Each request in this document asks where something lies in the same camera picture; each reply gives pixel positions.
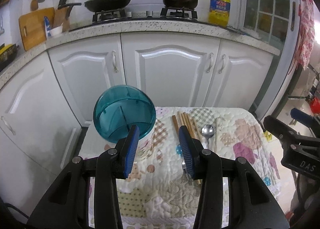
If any yellow cooking oil bottle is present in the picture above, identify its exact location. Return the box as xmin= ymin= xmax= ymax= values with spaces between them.
xmin=208 ymin=0 xmax=231 ymax=27

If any patchwork quilted table cloth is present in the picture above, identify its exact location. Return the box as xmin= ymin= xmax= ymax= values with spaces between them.
xmin=79 ymin=107 xmax=287 ymax=228

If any yellow lidded black casserole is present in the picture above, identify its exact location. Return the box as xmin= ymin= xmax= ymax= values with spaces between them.
xmin=0 ymin=43 xmax=19 ymax=71

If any wooden knife block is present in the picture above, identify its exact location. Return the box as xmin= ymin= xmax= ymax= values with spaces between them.
xmin=53 ymin=0 xmax=70 ymax=32

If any black wok with lid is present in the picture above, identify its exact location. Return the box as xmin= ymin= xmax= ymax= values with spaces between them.
xmin=84 ymin=0 xmax=131 ymax=13

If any wooden cutting board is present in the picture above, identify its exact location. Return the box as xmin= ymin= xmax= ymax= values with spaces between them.
xmin=18 ymin=7 xmax=55 ymax=51

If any teal rimmed floral utensil holder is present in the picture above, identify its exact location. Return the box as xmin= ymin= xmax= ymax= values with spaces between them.
xmin=93 ymin=85 xmax=156 ymax=143

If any blue white packet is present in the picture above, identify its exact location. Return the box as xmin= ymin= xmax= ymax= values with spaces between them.
xmin=44 ymin=16 xmax=52 ymax=39

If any pink floral hanging cloth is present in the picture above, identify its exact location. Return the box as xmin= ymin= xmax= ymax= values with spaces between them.
xmin=298 ymin=0 xmax=315 ymax=70

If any metal spoon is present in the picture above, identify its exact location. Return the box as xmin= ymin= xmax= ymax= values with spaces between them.
xmin=201 ymin=124 xmax=215 ymax=148

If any black gas stove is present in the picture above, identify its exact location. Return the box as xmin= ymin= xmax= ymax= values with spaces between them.
xmin=71 ymin=8 xmax=208 ymax=31

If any wooden handled fork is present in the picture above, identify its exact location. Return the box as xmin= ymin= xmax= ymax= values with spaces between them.
xmin=172 ymin=115 xmax=187 ymax=174

